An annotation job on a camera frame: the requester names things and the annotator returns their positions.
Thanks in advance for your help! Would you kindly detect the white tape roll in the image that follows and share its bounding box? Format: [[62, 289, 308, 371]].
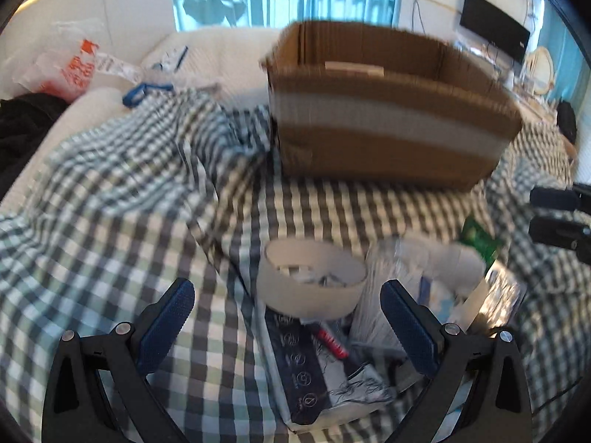
[[256, 238, 367, 321]]

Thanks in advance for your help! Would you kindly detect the green snack packet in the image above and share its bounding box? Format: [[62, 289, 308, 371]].
[[459, 215, 501, 270]]

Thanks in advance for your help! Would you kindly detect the clear plastic bag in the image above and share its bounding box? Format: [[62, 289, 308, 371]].
[[351, 234, 488, 356]]

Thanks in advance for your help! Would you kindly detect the round vanity mirror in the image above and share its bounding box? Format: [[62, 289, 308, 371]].
[[524, 46, 555, 96]]

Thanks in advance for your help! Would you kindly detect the navy white flat package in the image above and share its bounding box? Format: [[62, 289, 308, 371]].
[[257, 304, 393, 433]]

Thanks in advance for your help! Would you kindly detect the brown cardboard box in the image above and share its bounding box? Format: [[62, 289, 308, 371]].
[[262, 21, 522, 191]]

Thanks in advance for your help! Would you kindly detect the checkered bed sheet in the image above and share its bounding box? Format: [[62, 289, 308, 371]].
[[1, 91, 590, 442]]

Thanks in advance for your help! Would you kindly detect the white orange plastic bag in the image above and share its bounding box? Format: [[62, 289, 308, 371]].
[[1, 18, 143, 103]]

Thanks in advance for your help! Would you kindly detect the white fluffy blanket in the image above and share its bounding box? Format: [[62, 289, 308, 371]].
[[1, 27, 280, 213]]

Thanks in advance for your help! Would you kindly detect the black wall television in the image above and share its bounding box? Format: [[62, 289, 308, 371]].
[[460, 0, 531, 64]]

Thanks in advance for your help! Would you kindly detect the blue strap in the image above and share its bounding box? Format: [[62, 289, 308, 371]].
[[121, 81, 175, 109]]

